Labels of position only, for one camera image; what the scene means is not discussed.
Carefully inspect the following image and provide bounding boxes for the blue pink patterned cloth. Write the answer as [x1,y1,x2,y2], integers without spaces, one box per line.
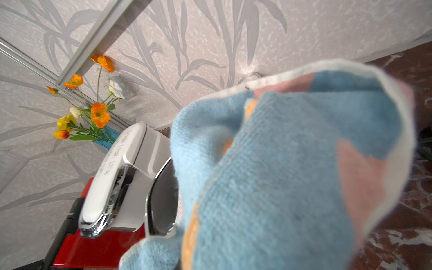
[119,60,417,270]

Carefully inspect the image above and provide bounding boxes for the white coffee machine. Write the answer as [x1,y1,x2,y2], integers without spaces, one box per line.
[78,122,171,239]

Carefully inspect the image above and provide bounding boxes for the black coffee machine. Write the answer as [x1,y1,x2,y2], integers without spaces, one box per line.
[147,159,179,236]

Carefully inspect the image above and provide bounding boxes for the orange yellow artificial flowers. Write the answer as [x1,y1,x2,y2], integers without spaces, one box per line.
[46,53,126,142]

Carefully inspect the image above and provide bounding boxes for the blue glass vase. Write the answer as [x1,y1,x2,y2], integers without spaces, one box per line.
[94,126,121,151]

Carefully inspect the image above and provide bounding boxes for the tin can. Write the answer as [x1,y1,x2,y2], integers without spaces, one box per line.
[237,72,262,85]

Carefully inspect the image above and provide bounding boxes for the red coffee machine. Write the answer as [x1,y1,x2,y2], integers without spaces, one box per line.
[39,178,146,270]

